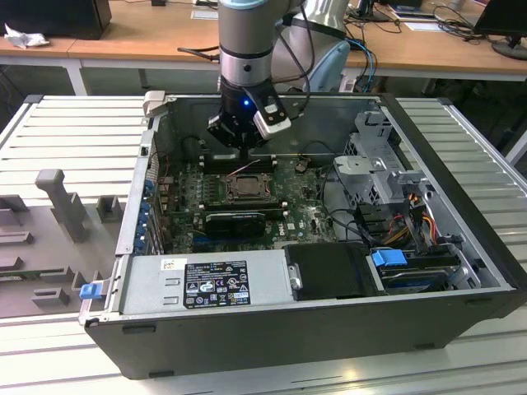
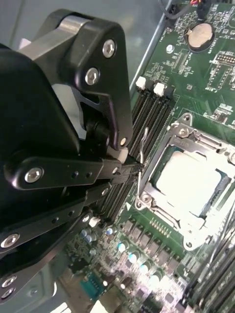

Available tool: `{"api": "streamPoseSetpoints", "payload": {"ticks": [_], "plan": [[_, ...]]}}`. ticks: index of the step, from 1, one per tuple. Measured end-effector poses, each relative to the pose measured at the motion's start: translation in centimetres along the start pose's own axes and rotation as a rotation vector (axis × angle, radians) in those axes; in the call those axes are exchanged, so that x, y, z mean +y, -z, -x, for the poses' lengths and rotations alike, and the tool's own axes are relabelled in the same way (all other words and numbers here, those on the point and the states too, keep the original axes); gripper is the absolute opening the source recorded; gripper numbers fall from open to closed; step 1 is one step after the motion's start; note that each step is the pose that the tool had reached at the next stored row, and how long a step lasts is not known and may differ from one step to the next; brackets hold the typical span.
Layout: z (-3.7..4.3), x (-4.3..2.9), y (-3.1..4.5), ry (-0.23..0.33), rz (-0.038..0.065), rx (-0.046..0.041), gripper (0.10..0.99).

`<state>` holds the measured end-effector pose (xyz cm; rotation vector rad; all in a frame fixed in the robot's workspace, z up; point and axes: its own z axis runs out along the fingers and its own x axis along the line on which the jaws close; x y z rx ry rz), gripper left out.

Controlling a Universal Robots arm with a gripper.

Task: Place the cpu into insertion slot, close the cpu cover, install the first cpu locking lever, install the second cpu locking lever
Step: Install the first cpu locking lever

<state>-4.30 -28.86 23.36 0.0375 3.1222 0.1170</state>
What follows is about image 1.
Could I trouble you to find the black monitor with stand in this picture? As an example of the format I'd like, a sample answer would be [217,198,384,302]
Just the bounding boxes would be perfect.
[472,0,527,62]

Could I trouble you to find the white furniture leg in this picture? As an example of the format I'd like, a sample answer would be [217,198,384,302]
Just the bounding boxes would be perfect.
[504,129,527,165]

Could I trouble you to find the blue case latch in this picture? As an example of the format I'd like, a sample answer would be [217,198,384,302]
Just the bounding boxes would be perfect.
[81,282,103,301]

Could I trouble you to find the hard disk drive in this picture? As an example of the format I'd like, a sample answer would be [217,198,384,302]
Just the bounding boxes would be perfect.
[379,266,450,295]

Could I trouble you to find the green motherboard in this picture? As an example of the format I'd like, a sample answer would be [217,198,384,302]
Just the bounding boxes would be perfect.
[154,158,343,254]

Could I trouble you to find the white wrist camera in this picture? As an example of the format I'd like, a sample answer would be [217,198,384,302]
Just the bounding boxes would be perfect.
[252,95,292,139]

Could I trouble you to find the black round monitor foot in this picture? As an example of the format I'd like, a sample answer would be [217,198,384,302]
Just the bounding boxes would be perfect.
[348,0,391,23]

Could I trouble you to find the blue disk carrier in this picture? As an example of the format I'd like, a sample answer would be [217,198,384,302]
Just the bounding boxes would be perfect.
[370,248,408,294]

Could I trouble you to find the black RAM slot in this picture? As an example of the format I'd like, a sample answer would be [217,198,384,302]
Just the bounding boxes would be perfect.
[200,202,287,212]
[203,154,275,164]
[203,162,273,174]
[201,197,282,205]

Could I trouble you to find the blue cable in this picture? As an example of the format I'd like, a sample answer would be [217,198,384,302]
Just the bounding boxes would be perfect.
[348,37,376,95]

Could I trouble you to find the black plastic shroud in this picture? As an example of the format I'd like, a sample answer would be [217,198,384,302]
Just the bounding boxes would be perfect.
[282,242,378,301]

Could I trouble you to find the crumpled white paper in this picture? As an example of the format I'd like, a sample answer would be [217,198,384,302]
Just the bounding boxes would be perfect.
[2,22,51,49]

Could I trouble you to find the black computer box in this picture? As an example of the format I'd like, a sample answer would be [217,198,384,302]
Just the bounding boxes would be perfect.
[0,0,113,41]

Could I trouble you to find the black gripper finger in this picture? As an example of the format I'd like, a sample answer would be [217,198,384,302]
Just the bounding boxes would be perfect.
[207,116,247,160]
[245,134,269,160]

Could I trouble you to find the black open PC case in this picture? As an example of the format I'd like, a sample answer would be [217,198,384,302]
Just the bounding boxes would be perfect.
[77,91,527,380]

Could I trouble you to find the black graphics card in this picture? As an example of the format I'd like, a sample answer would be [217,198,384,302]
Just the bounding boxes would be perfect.
[203,211,268,239]

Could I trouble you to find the white paper sheets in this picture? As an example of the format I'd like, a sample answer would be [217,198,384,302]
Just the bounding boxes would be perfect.
[390,4,444,32]

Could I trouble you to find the blue bracket clip strip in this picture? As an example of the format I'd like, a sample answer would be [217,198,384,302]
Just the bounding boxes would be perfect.
[138,179,156,253]

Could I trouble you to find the grey parts rack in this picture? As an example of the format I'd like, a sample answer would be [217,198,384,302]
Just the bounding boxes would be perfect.
[0,168,128,320]

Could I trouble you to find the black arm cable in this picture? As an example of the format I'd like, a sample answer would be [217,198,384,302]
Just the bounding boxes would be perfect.
[274,3,315,121]

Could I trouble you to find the silver power supply handle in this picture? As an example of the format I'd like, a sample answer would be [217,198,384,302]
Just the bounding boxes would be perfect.
[287,264,304,291]

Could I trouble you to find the metal drive cage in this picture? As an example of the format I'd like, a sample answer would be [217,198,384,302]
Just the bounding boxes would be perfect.
[332,109,433,207]

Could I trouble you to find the yellow red wire bundle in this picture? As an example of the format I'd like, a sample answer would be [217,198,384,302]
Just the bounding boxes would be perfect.
[385,193,438,248]

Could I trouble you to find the grey power supply unit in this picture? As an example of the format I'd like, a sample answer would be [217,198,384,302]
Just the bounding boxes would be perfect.
[121,249,297,317]

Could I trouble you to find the grey case latch handle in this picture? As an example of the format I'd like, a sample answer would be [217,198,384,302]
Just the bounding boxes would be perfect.
[142,90,167,121]

